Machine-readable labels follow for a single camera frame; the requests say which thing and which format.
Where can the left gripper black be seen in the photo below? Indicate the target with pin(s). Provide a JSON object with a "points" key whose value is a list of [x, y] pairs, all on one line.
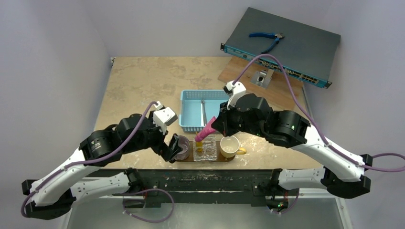
{"points": [[162, 148]]}

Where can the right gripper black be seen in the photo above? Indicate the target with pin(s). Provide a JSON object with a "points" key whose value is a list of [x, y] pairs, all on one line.
{"points": [[223, 120]]}

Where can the purple translucent cup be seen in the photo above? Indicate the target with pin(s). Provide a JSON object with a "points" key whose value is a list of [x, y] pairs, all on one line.
{"points": [[184, 144]]}

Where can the yellow toothbrush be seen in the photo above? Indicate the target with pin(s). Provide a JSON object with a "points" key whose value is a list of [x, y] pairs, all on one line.
{"points": [[199, 146]]}

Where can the yellow mug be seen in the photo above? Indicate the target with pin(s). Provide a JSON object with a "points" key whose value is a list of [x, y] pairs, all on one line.
{"points": [[231, 146]]}

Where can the light blue plastic basket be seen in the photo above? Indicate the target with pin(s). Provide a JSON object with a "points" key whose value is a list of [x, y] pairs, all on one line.
{"points": [[190, 118]]}

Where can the clear plastic box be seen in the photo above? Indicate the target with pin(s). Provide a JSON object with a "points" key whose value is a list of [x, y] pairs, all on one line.
{"points": [[209, 152]]}

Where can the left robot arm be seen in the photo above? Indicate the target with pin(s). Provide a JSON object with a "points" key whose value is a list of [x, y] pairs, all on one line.
{"points": [[58, 192]]}

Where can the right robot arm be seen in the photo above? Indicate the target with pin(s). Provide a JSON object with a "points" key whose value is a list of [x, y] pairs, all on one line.
{"points": [[342, 176]]}

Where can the light wooden board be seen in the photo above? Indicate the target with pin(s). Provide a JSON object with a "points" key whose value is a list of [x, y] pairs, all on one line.
{"points": [[277, 93]]}

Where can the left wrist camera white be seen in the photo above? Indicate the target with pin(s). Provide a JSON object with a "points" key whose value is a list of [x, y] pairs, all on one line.
{"points": [[163, 117]]}

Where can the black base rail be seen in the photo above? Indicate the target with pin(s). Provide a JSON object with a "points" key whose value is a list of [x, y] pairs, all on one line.
{"points": [[256, 187]]}

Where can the metal bracket stand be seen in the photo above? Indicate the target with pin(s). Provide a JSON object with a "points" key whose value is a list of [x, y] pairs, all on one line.
{"points": [[262, 78]]}

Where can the grey network switch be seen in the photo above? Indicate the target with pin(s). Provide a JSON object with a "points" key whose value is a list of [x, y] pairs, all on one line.
{"points": [[306, 52]]}

